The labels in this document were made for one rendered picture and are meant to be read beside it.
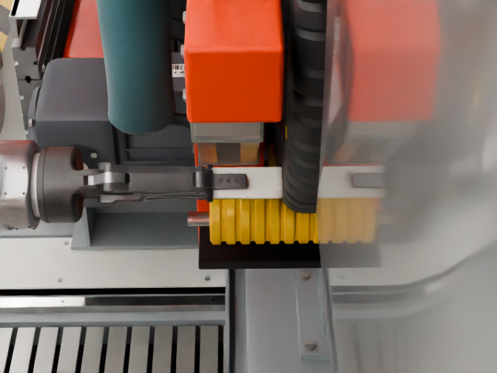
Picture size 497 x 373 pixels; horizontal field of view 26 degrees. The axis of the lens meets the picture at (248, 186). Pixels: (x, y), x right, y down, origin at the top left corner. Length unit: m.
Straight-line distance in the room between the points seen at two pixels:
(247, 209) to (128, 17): 0.28
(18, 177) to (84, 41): 0.98
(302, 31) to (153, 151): 0.80
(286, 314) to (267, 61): 0.75
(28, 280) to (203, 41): 1.04
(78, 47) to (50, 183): 0.96
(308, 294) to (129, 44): 0.45
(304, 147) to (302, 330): 0.59
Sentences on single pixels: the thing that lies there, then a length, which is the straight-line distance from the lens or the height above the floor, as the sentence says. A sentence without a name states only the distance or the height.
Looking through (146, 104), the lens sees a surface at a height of 0.53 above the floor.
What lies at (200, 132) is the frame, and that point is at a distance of 0.95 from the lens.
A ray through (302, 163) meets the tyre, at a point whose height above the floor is 0.73.
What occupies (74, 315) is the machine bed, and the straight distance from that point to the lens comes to 1.74.
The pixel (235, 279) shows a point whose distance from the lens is 1.67.
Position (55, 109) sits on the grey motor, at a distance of 1.59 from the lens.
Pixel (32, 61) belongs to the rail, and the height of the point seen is 0.31.
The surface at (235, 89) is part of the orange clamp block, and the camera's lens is 0.82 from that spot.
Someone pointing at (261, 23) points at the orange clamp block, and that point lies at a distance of 0.83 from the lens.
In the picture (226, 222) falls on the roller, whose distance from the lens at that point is 1.19.
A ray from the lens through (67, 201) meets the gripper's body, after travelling 1.04.
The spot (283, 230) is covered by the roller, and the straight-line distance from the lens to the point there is 1.19.
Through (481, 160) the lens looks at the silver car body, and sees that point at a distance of 0.29.
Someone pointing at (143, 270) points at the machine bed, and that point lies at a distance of 1.79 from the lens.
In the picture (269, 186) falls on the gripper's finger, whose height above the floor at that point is 0.64.
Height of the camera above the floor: 1.31
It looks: 39 degrees down
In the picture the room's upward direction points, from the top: straight up
